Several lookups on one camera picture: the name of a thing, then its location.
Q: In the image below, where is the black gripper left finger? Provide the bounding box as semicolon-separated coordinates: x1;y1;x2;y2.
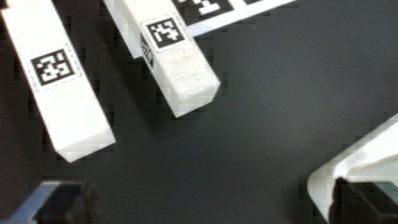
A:
0;180;97;224

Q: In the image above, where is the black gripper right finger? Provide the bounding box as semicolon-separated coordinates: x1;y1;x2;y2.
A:
328;178;398;224

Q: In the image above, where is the white desk top panel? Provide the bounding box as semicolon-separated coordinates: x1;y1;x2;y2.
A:
307;114;398;221

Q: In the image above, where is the white desk leg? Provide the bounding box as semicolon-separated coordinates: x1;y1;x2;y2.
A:
102;0;219;117
0;0;115;162

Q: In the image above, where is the fiducial marker sheet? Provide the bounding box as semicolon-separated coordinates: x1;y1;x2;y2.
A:
170;0;296;37

